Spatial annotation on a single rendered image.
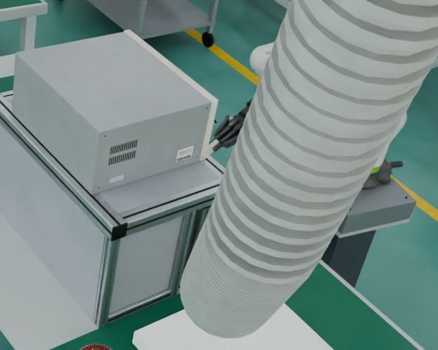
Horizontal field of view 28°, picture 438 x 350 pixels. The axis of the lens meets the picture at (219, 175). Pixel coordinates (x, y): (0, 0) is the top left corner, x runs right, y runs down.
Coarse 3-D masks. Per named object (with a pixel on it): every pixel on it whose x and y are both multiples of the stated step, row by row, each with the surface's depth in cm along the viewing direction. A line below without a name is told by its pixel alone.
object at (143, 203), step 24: (0, 96) 260; (0, 120) 256; (24, 144) 248; (48, 168) 241; (192, 168) 249; (216, 168) 251; (72, 192) 233; (120, 192) 234; (144, 192) 235; (168, 192) 237; (192, 192) 239; (96, 216) 226; (120, 216) 226; (144, 216) 227; (168, 216) 234
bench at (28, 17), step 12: (0, 0) 389; (12, 0) 391; (24, 0) 394; (36, 0) 396; (0, 12) 382; (12, 12) 386; (24, 12) 390; (36, 12) 394; (24, 24) 400; (24, 36) 403; (24, 48) 406
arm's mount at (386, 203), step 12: (360, 192) 305; (372, 192) 307; (384, 192) 308; (396, 192) 310; (360, 204) 299; (372, 204) 301; (384, 204) 302; (396, 204) 303; (408, 204) 306; (348, 216) 293; (360, 216) 296; (372, 216) 300; (384, 216) 303; (396, 216) 307; (408, 216) 311; (348, 228) 297; (360, 228) 301
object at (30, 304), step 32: (0, 64) 346; (0, 224) 270; (0, 256) 258; (32, 256) 261; (0, 288) 248; (32, 288) 250; (352, 288) 276; (0, 320) 240; (32, 320) 240; (64, 320) 242
